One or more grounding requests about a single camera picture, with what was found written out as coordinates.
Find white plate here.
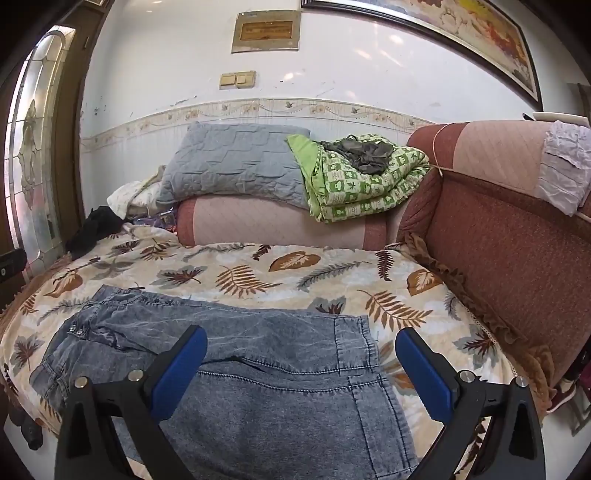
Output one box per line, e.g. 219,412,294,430
522,111,589,124

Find gold light switch panel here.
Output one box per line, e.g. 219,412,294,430
219,71,256,89

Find white lace cloth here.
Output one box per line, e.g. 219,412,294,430
538,121,591,217

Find black cloth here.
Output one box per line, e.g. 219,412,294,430
66,206,125,259

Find gold wall plaque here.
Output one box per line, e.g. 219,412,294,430
231,10,302,54

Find grey-blue denim pants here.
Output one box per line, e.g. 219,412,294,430
30,285,419,480

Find framed wall painting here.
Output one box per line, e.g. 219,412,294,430
300,0,543,103

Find cream white cloth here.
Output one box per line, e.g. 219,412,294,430
107,166,169,220

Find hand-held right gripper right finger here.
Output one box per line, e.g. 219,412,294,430
394,329,546,480

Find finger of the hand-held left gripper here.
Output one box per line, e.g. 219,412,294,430
0,249,25,283

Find purple wrapper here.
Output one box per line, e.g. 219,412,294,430
134,208,178,234

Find grey quilted pillow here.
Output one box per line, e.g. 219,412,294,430
157,121,311,208

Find leaf print blanket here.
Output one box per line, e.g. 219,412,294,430
0,226,522,462

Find stained glass door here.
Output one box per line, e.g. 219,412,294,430
0,25,90,301

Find green patterned quilt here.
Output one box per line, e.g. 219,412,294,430
286,133,431,223

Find dark olive cloth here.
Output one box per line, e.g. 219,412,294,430
321,135,398,175

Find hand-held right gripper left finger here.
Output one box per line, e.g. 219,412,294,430
54,324,208,480

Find maroon shoe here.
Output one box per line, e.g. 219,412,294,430
547,383,583,437

